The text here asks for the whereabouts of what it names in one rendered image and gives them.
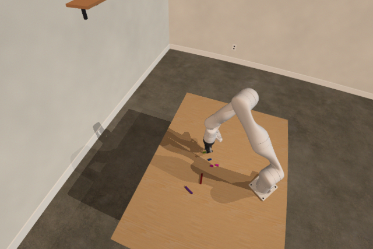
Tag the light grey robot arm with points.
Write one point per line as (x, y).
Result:
(241, 105)

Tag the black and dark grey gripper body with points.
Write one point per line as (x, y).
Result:
(208, 144)

